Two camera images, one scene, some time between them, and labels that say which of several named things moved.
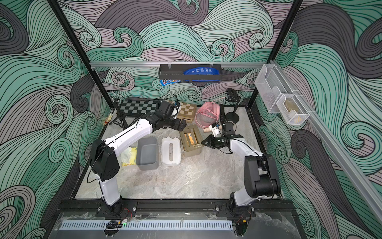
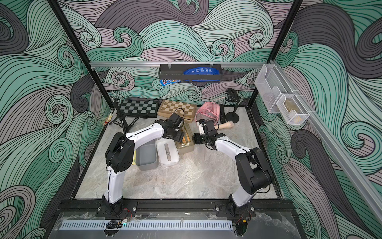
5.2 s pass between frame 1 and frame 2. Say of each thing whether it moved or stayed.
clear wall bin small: stayed
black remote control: stayed
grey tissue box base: stayed
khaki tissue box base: moved
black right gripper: moved
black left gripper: moved
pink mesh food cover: stayed
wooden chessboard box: stayed
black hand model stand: stayed
